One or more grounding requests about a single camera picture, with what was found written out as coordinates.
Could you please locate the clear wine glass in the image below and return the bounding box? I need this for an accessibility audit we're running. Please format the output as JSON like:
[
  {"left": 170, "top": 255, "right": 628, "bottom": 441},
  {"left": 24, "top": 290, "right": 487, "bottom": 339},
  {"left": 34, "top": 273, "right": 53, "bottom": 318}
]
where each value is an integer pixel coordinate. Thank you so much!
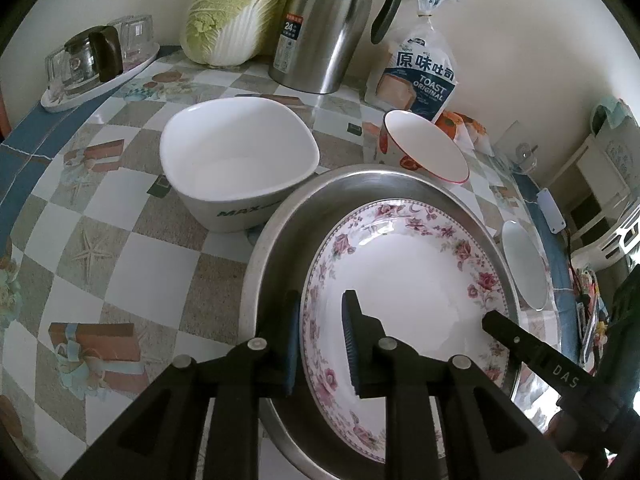
[{"left": 515, "top": 142, "right": 540, "bottom": 176}]

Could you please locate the white square bowl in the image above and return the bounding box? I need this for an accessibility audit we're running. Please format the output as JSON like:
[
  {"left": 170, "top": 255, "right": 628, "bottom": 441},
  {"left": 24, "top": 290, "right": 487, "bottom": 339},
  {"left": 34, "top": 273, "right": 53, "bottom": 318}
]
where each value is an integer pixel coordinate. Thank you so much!
[{"left": 159, "top": 96, "right": 321, "bottom": 233}]

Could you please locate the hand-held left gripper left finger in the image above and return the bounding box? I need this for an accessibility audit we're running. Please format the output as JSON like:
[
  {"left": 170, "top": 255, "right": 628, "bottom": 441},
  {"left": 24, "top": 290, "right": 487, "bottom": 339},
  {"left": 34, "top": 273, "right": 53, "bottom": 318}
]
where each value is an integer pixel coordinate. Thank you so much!
[{"left": 62, "top": 290, "right": 302, "bottom": 480}]

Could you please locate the red fruit print bowl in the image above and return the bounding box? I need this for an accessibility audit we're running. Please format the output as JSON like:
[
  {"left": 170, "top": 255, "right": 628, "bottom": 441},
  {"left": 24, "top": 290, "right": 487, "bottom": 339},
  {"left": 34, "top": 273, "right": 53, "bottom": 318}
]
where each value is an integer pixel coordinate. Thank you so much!
[{"left": 376, "top": 109, "right": 471, "bottom": 184}]

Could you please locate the white power adapter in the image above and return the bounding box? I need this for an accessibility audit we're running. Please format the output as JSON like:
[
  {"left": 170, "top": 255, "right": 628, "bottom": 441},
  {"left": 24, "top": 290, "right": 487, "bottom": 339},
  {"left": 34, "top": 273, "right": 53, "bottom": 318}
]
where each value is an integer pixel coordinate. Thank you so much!
[{"left": 537, "top": 187, "right": 568, "bottom": 234}]

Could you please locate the white orange snack packet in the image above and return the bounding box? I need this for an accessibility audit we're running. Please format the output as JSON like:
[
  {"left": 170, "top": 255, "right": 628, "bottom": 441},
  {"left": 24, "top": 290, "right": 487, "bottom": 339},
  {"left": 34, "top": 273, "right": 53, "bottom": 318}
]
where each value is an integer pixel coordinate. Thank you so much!
[{"left": 460, "top": 115, "right": 493, "bottom": 156}]

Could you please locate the glass pitcher with dark lid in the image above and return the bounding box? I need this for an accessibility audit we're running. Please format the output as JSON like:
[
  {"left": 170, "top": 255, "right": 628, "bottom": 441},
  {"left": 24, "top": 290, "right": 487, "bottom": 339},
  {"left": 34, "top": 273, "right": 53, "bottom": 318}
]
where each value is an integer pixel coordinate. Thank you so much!
[{"left": 65, "top": 25, "right": 124, "bottom": 97}]

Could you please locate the stainless steel thermos jug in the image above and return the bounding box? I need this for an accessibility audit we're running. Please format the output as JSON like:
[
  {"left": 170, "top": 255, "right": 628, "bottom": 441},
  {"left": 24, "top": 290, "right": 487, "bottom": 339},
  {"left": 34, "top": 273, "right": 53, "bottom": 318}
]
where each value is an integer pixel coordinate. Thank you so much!
[{"left": 268, "top": 0, "right": 405, "bottom": 95}]

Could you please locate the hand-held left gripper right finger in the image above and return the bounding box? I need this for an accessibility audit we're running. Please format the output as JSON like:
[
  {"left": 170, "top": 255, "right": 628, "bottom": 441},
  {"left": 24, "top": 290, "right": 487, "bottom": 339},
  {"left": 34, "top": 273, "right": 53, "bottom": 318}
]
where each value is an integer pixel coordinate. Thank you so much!
[{"left": 341, "top": 289, "right": 561, "bottom": 480}]

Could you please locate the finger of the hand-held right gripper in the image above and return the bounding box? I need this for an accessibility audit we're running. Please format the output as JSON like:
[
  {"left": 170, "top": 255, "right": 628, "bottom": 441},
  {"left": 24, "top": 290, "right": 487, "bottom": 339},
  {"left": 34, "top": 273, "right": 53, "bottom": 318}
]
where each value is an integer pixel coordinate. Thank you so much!
[{"left": 481, "top": 309, "right": 608, "bottom": 406}]

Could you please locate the tall clear drinking glass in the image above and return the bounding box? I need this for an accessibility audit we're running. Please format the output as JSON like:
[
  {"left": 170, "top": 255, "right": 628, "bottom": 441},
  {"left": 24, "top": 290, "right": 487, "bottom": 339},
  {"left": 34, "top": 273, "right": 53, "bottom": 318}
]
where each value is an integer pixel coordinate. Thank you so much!
[{"left": 499, "top": 121, "right": 523, "bottom": 161}]

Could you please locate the round pink floral plate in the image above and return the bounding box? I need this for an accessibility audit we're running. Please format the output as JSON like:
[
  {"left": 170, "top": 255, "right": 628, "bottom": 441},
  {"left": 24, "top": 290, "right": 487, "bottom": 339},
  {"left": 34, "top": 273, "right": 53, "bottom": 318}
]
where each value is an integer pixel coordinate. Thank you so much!
[{"left": 299, "top": 199, "right": 516, "bottom": 465}]

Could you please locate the small white bowl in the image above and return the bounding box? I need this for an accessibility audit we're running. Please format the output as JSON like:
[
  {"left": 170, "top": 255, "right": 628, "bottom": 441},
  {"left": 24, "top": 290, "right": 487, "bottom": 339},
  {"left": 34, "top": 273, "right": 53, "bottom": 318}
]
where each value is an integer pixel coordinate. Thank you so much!
[{"left": 501, "top": 220, "right": 550, "bottom": 311}]

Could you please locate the white oval tray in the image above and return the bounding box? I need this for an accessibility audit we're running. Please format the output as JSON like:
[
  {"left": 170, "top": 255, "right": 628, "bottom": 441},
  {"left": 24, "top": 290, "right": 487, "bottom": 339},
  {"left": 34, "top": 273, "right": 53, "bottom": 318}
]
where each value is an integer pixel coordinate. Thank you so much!
[{"left": 40, "top": 42, "right": 161, "bottom": 113}]

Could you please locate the bag of toast bread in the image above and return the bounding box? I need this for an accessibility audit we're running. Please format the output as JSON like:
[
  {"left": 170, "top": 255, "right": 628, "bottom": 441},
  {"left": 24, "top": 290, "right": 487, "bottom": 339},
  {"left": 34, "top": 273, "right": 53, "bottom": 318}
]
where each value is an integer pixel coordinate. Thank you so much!
[{"left": 365, "top": 0, "right": 462, "bottom": 123}]

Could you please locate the large stainless steel basin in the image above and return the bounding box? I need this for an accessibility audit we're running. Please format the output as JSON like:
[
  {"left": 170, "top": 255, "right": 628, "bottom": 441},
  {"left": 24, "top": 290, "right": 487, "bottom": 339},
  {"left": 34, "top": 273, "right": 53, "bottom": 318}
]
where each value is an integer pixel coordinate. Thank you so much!
[{"left": 241, "top": 164, "right": 523, "bottom": 480}]

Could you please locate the napa cabbage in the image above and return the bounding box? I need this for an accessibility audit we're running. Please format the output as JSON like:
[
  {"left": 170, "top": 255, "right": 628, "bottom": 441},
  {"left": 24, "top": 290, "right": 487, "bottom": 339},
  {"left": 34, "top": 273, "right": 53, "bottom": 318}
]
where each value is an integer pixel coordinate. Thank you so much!
[{"left": 179, "top": 0, "right": 287, "bottom": 67}]

